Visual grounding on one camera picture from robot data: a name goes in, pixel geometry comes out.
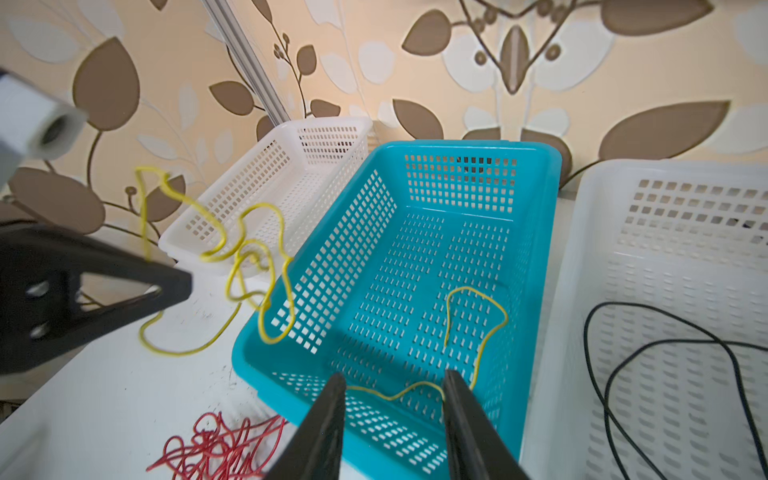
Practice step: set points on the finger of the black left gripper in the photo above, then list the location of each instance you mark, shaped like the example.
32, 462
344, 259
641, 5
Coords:
41, 271

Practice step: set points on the teal plastic basket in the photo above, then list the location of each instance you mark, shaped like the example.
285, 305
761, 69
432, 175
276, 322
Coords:
433, 258

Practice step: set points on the white plastic basket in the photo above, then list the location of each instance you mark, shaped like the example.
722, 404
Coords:
289, 179
654, 363

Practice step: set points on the white plastic basket left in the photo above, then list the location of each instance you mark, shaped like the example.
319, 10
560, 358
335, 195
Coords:
289, 179

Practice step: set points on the white plastic basket right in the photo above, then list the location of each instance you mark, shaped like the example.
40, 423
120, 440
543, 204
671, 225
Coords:
654, 363

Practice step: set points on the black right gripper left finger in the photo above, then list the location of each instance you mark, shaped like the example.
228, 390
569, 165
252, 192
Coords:
315, 450

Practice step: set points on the aluminium frame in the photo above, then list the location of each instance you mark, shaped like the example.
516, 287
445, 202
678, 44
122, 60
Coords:
246, 59

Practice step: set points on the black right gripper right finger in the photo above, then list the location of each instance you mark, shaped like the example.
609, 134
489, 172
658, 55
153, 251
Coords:
474, 448

